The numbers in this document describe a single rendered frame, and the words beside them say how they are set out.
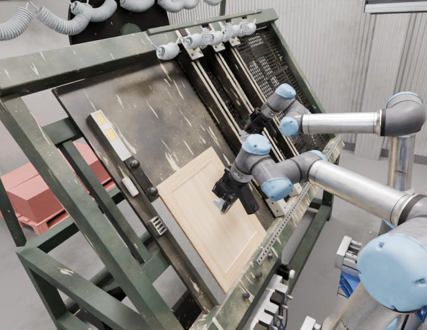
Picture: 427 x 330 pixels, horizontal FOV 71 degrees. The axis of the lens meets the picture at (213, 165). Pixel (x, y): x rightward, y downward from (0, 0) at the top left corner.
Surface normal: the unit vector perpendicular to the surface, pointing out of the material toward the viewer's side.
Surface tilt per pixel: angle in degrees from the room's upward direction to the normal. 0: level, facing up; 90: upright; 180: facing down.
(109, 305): 0
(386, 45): 90
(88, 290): 0
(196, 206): 56
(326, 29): 90
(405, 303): 83
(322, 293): 0
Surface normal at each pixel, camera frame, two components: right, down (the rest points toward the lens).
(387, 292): -0.86, 0.19
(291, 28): -0.58, 0.43
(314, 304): -0.07, -0.87
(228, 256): 0.65, -0.32
